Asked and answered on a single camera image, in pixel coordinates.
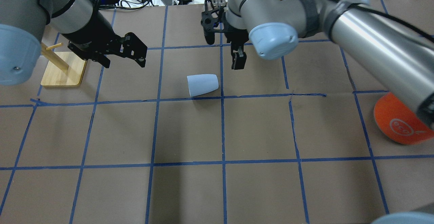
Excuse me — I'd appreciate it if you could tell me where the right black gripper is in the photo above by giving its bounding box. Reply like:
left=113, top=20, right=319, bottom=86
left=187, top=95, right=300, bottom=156
left=200, top=4, right=249, bottom=70

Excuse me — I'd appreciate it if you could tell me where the orange cylindrical container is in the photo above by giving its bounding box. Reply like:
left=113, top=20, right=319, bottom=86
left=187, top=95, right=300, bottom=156
left=373, top=92, right=434, bottom=145

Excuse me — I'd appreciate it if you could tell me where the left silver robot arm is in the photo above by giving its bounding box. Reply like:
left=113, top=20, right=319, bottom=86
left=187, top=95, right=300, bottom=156
left=0, top=0, right=147, bottom=85

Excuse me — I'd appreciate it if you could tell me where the wooden mug tree stand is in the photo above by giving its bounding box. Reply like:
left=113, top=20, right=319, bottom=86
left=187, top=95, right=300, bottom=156
left=41, top=42, right=87, bottom=87

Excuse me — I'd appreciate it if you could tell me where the light blue plastic cup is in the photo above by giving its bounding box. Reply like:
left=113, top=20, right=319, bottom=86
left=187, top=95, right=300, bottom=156
left=186, top=74, right=219, bottom=97

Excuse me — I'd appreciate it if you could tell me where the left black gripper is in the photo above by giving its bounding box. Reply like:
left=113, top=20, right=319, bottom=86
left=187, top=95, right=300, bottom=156
left=67, top=12, right=147, bottom=68

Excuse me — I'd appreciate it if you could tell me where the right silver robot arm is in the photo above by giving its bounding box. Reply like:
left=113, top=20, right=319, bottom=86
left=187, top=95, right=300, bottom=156
left=200, top=0, right=434, bottom=128

